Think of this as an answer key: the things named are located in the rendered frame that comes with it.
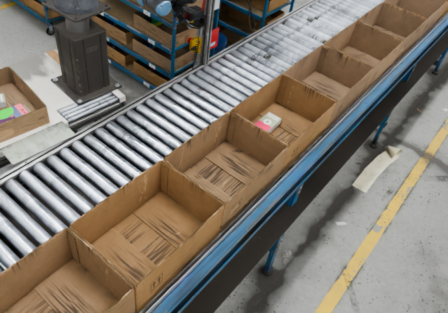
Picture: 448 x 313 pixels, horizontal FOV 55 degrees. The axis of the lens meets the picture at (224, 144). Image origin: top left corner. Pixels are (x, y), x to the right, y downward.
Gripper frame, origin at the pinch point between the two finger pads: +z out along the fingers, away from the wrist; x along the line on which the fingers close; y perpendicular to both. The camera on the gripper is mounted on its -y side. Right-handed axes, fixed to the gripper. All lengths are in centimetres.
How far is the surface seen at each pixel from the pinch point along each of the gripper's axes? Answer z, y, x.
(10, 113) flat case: -11, 46, 97
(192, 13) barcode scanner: -3.3, -10.7, 13.5
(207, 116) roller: 44, 6, 36
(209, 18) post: 2.6, -11.3, 4.8
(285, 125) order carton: 71, -27, 35
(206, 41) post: 9.4, 0.6, 2.5
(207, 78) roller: 26.0, 11.2, 8.5
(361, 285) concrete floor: 172, 13, 10
